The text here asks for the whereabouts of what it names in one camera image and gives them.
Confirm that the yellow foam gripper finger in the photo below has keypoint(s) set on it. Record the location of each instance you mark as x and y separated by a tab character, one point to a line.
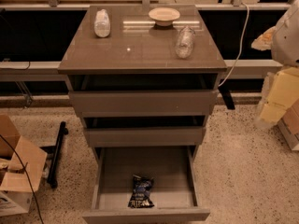
264	41

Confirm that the blue chip bag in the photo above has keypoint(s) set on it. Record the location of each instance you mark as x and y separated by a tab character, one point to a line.
140	197

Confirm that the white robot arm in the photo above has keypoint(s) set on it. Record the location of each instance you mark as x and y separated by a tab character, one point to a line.
280	90

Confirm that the grey top drawer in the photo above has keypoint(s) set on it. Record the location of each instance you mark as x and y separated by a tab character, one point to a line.
89	104

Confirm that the grey middle drawer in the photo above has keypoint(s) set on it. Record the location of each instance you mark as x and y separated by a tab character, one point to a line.
145	137

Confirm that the grey drawer cabinet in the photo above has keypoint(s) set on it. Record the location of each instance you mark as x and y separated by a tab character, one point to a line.
140	56

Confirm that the grey open bottom drawer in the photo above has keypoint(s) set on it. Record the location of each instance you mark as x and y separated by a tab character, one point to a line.
174	193

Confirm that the black table leg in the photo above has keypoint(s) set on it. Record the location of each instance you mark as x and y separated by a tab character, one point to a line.
227	97

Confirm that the clear plastic bottle right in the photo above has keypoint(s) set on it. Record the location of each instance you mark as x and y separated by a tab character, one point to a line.
185	42

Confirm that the cardboard box right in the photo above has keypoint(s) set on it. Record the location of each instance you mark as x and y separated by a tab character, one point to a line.
289	126

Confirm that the cream ceramic bowl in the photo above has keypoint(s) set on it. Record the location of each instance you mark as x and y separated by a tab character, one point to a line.
164	16

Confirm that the black metal stand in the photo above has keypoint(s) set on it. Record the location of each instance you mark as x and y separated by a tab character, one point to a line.
53	154

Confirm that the open cardboard box left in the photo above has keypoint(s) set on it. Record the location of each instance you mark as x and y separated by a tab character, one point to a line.
22	165

